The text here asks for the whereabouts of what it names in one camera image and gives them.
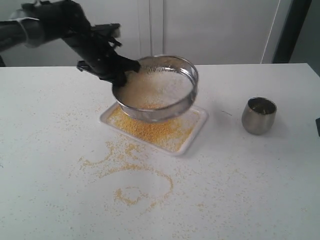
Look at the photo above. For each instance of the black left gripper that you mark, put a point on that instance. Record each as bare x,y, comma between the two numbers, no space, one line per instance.
98,57

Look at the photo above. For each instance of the round stainless steel sieve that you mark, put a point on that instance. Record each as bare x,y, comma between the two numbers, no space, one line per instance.
173,63

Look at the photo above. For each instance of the stainless steel cup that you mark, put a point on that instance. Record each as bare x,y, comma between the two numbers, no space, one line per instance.
258,115

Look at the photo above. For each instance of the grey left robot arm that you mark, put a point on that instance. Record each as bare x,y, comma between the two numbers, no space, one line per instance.
41,22

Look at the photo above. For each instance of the yellow-brown granules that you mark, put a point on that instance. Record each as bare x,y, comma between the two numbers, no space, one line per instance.
170,135

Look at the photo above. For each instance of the white rice grains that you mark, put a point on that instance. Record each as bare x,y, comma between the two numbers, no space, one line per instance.
150,89

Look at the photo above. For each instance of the white plastic tray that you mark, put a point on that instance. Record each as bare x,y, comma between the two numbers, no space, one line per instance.
203,119

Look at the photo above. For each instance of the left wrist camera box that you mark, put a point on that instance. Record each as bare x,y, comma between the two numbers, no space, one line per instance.
111,30

